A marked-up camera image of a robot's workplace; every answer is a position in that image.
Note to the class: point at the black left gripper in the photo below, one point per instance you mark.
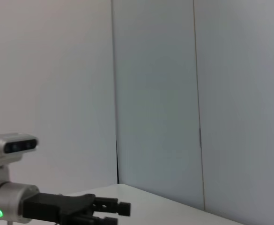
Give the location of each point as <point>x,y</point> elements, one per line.
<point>57,207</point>

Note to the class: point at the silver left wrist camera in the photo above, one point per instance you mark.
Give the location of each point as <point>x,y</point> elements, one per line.
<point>17,146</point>

